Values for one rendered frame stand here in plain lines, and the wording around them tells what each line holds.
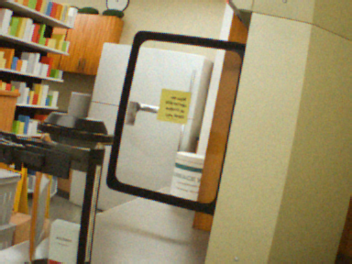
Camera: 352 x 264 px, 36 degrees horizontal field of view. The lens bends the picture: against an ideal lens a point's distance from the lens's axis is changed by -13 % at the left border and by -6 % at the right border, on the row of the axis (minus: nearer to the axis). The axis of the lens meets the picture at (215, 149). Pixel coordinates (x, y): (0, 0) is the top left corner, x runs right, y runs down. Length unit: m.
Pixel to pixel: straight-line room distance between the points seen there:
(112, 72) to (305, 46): 5.28
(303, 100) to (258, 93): 0.08
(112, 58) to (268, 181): 5.31
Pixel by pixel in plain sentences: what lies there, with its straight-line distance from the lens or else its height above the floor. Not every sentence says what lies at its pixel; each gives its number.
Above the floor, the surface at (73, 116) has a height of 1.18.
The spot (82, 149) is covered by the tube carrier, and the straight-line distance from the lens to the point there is 0.71.
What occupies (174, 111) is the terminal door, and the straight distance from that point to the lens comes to 1.39.
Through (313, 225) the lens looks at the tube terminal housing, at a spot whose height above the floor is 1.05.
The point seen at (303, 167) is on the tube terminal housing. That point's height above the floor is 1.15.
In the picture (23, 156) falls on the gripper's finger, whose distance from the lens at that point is 0.72.
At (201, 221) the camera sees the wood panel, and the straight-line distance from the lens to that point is 1.44.
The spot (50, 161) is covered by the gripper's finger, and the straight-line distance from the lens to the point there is 0.71.
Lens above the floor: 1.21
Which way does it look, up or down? 3 degrees down
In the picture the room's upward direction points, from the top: 11 degrees clockwise
